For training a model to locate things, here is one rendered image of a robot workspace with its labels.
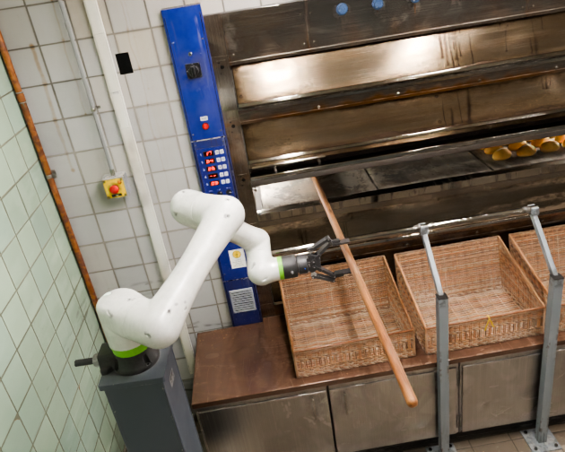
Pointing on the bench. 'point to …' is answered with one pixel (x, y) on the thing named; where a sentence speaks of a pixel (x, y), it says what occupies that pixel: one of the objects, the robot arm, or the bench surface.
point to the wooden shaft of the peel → (369, 306)
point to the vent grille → (242, 299)
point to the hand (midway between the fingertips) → (348, 256)
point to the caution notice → (237, 258)
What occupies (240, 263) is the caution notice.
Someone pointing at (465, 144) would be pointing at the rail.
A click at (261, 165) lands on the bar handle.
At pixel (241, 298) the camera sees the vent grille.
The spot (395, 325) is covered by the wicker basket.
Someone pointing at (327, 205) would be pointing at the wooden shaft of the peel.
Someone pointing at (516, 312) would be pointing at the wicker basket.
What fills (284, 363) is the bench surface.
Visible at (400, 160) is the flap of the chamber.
